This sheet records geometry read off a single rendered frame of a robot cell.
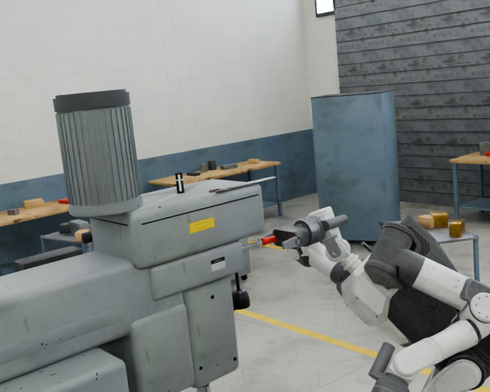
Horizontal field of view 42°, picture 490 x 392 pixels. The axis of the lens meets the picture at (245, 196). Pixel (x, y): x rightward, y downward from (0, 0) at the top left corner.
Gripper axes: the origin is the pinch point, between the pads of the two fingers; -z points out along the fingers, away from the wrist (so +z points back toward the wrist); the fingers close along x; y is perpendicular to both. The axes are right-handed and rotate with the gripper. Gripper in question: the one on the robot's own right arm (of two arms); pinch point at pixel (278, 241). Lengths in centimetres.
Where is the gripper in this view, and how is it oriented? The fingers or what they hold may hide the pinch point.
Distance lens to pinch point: 197.5
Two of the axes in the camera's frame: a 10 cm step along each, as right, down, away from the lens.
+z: 7.5, -1.9, 6.3
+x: 6.5, 0.7, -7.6
